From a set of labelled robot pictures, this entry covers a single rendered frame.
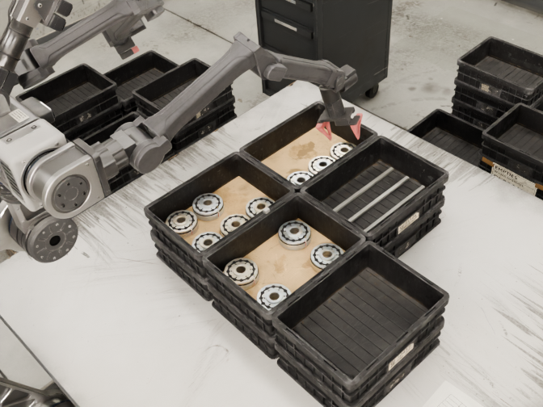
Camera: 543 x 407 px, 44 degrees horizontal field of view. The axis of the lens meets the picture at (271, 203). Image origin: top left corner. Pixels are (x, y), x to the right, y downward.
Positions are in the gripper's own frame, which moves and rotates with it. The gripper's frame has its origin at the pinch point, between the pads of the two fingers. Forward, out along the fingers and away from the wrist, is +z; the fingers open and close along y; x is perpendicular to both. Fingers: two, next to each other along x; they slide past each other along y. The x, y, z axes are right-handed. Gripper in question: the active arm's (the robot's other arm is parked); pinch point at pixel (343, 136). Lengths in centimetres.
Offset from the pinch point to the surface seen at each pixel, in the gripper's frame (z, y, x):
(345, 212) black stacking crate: 20.8, 0.7, 13.5
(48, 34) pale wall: 14, 279, -156
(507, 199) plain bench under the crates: 47, -42, -24
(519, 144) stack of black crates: 67, -35, -84
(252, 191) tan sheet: 11.3, 32.3, 14.3
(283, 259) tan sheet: 17.4, 11.8, 39.4
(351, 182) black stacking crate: 20.1, 3.1, -1.0
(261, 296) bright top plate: 15, 11, 57
